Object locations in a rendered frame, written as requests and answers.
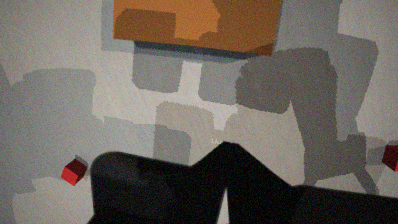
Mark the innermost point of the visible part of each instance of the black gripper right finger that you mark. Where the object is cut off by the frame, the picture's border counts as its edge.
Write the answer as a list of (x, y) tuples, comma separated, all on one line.
[(255, 195)]

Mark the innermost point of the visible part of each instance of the red cube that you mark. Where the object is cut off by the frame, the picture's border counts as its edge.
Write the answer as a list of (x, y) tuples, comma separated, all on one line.
[(390, 157), (74, 171)]

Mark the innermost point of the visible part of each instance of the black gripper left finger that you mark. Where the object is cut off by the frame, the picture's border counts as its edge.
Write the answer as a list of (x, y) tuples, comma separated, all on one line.
[(162, 190)]

